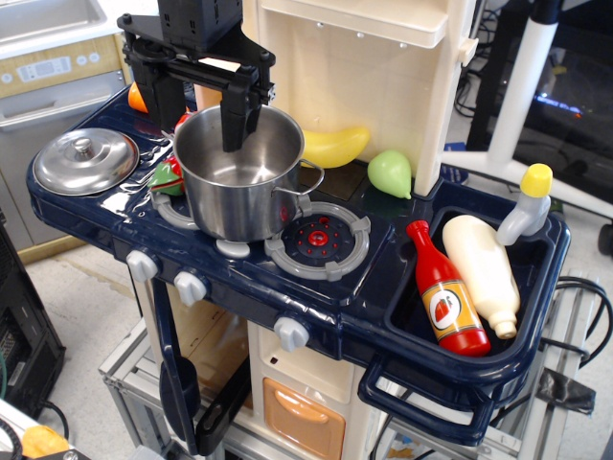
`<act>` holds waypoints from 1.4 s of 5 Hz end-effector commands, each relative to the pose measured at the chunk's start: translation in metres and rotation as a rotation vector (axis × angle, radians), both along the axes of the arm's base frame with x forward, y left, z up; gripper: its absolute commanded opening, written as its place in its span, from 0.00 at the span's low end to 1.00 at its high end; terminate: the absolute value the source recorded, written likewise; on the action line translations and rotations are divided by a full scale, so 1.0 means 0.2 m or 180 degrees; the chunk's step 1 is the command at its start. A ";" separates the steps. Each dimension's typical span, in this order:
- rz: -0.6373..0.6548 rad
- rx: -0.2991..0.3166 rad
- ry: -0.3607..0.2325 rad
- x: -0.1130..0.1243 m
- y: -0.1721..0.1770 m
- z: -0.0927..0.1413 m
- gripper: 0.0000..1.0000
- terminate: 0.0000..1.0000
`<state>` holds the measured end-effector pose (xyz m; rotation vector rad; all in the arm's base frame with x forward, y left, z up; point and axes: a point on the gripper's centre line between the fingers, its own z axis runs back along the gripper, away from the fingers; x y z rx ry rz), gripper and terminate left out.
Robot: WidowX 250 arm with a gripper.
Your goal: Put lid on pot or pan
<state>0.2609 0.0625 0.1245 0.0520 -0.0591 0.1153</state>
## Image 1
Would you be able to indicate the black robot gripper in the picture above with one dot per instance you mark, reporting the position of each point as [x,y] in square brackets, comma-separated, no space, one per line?
[197,30]

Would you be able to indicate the stainless steel pot lid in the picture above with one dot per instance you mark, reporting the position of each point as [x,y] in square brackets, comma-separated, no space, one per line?
[85,162]

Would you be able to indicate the grey toy burner under pot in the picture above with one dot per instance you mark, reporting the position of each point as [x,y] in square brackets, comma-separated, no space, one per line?
[229,249]

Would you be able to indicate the orange toy fruit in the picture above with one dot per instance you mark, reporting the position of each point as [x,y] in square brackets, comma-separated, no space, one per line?
[135,99]

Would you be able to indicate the toy strawberry green leaves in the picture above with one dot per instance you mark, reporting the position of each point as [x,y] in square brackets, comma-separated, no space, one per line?
[167,178]

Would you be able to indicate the yellow toy banana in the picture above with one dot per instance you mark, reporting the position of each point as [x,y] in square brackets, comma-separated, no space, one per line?
[331,150]

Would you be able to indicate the cream toy kitchen back panel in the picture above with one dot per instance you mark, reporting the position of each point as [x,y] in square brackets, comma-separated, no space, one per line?
[389,66]

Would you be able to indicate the grey left stove knob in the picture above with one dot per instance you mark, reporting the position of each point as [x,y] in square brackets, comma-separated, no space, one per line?
[141,266]

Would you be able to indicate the grey stove knob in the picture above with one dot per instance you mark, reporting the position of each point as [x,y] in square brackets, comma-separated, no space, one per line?
[293,335]
[190,288]
[141,266]

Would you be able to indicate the grey toy burner red centre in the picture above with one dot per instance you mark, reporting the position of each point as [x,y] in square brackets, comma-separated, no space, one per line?
[325,243]

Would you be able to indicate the grey middle stove knob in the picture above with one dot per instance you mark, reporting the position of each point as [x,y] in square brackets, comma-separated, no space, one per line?
[190,288]

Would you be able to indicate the green toy pear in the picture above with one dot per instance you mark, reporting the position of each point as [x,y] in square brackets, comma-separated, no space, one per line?
[390,172]

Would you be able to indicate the grey right stove knob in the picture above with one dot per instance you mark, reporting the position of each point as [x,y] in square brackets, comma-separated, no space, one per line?
[293,335]

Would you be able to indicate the navy toy spatula hanging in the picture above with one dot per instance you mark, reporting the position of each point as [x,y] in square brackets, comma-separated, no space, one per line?
[179,389]

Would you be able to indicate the black computer case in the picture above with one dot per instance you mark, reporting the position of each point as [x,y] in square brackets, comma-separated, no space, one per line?
[31,353]

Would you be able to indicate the navy toy kitchen countertop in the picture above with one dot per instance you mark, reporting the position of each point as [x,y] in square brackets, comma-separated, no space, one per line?
[372,318]

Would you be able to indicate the orange toy drawer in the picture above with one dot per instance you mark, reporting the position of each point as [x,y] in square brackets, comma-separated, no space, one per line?
[307,424]

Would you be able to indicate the black toy oven door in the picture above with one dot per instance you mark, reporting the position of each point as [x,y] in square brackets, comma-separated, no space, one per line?
[217,418]

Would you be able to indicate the white metal stand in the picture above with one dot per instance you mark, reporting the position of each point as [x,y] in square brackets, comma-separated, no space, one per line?
[535,23]

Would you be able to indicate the red toy ketchup bottle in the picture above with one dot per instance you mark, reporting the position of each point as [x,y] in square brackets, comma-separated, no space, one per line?
[453,318]

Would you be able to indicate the cream toy mayonnaise bottle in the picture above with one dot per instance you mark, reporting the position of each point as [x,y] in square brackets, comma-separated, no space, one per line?
[483,263]

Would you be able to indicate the grey toy faucet yellow cap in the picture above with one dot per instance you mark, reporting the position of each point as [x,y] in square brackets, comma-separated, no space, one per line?
[531,208]

